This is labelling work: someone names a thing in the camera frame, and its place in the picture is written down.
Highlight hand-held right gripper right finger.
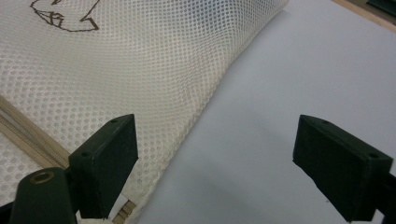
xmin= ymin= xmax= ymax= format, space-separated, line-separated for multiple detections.
xmin=291 ymin=114 xmax=394 ymax=223

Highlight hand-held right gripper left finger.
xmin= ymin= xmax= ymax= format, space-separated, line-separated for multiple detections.
xmin=68 ymin=113 xmax=140 ymax=220

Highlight cream cloth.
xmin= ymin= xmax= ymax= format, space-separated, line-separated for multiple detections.
xmin=0 ymin=0 xmax=290 ymax=224

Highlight white table mat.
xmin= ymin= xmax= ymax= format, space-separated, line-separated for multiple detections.
xmin=136 ymin=0 xmax=396 ymax=224

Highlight wooden table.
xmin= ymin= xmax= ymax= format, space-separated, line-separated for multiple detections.
xmin=331 ymin=0 xmax=396 ymax=34

